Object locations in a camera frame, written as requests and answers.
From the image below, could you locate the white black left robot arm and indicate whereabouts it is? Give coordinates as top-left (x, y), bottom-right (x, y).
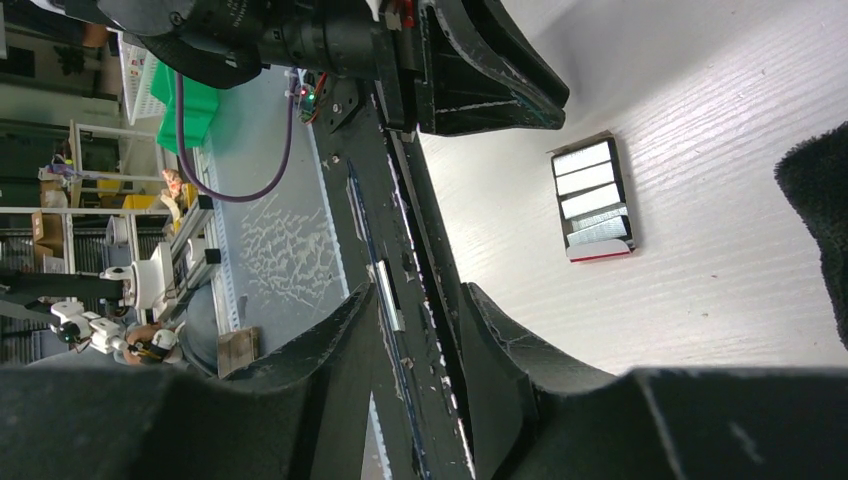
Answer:
top-left (60, 0), bottom-right (570, 136)

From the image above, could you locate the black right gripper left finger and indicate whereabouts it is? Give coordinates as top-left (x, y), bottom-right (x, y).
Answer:
top-left (1, 283), bottom-right (379, 479)

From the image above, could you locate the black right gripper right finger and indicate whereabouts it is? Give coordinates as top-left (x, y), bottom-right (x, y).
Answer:
top-left (460, 283), bottom-right (847, 479)

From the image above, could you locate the staple box with staples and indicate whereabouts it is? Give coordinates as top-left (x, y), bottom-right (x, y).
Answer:
top-left (550, 131), bottom-right (636, 264)

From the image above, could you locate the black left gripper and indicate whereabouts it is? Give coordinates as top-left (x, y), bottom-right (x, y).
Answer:
top-left (258, 1), bottom-right (570, 136)

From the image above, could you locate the green plastic bin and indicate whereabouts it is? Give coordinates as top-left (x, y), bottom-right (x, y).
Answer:
top-left (150, 62), bottom-right (219, 154)

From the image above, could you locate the white perforated basket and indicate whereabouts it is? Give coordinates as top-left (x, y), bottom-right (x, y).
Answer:
top-left (118, 33), bottom-right (165, 125)

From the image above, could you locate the black floral plush pillow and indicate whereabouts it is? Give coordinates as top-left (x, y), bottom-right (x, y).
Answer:
top-left (774, 123), bottom-right (847, 345)

